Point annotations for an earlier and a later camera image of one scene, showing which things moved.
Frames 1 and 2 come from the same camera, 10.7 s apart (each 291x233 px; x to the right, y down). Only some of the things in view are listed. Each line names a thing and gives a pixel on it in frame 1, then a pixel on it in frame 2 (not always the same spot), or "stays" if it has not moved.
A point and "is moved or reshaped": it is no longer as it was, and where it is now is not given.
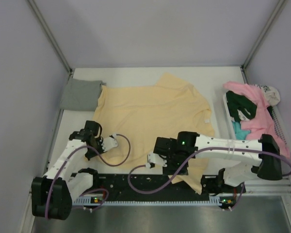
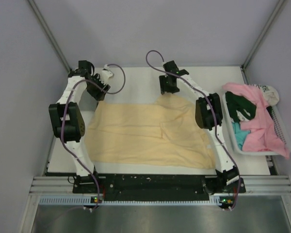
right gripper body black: [173, 164] -> [165, 86]
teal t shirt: [240, 134] stays
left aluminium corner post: [55, 43] stays
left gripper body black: [97, 145] -> [94, 91]
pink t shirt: [262, 123] stays
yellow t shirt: [136, 114] is moved or reshaped
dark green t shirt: [235, 101] stays
